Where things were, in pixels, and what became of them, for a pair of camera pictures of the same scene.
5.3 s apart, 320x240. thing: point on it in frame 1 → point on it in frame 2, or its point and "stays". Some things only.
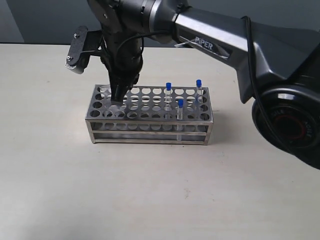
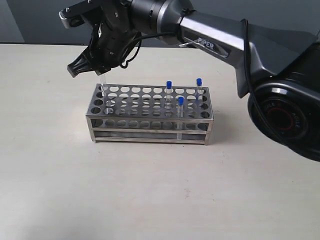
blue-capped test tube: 116,108 → 103,82
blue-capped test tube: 179,119 stays
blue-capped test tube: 199,100 stays
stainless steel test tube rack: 151,115 stays
